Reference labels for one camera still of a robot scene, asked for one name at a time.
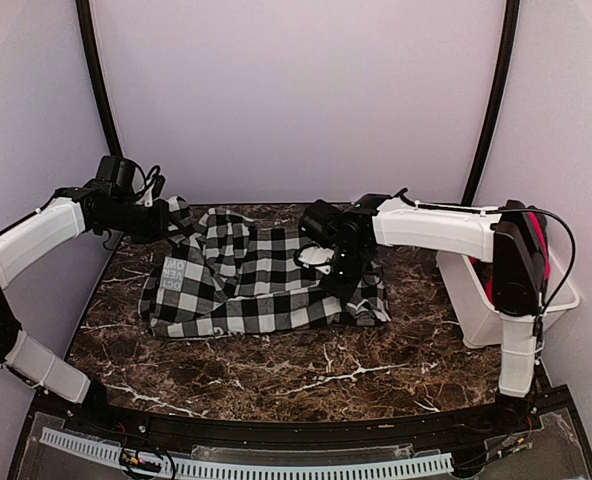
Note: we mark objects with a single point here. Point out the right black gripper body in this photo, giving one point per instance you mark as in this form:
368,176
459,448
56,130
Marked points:
352,265

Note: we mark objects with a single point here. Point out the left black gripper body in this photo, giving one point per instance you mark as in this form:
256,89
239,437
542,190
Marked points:
150,226

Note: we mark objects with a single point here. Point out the black white checkered shirt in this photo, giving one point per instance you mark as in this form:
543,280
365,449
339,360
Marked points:
225,275

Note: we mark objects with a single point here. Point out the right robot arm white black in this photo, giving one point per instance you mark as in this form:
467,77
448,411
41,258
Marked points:
389,221

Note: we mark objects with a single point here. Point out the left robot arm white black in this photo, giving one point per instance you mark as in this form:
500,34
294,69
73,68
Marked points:
70,213

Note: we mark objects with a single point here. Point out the white plastic laundry bin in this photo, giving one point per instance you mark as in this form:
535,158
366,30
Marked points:
477,317

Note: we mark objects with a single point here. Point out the red garment in bin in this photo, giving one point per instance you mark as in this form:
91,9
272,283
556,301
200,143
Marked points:
516,280

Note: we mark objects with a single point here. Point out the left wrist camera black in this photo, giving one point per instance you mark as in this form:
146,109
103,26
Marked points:
125,180

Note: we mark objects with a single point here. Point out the left black frame post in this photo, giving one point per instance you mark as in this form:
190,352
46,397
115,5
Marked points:
96,77

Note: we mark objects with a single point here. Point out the black frame post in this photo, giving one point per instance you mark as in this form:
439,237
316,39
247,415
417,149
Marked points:
496,95
96,77

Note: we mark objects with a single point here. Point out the black front rail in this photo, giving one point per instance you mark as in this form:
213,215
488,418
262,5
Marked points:
459,429

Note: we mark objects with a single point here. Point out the white slotted cable duct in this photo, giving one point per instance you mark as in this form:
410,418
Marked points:
221,463

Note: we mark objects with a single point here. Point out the right black frame post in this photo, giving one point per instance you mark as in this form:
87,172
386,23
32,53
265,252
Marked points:
496,95

